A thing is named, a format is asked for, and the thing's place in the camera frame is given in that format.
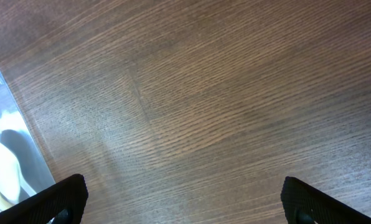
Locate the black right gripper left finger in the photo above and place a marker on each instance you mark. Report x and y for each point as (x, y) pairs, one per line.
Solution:
(63, 202)

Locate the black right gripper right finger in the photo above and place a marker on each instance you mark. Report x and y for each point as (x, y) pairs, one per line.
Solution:
(303, 203)

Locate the white plastic spoon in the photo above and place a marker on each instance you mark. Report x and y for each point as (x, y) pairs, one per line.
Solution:
(11, 177)

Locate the clear right plastic container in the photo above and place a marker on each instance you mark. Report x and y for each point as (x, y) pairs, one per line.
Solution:
(15, 135)

